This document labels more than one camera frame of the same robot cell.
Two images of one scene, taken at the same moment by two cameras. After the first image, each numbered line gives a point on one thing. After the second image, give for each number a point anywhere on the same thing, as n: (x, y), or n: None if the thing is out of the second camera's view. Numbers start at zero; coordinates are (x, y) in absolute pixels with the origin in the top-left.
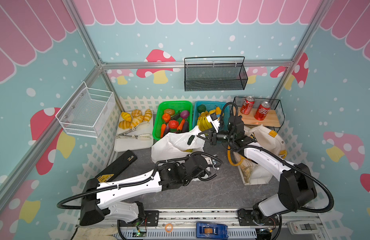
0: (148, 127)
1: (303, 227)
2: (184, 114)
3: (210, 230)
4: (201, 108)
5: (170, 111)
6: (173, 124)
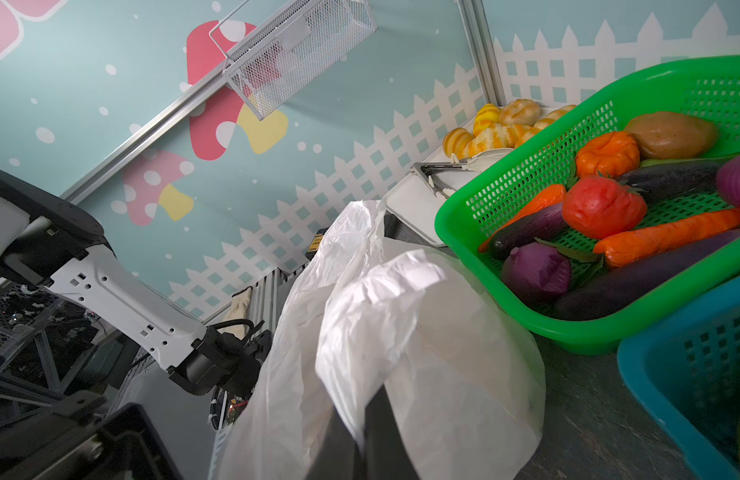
0: (416, 201)
1: None
2: (735, 181)
3: None
4: None
5: (667, 135)
6: (596, 207)
